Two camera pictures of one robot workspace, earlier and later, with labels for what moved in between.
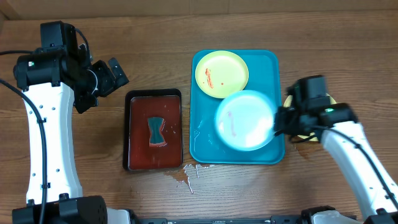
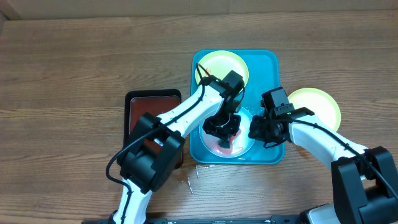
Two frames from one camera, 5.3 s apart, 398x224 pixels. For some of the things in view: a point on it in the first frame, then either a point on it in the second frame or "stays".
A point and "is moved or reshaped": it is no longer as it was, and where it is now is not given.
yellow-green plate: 220,73 stays
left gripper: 101,73 -> 226,131
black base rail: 293,219 stays
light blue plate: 245,121 is moved or reshaped
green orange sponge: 157,139 is moved or reshaped
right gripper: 285,127 -> 260,134
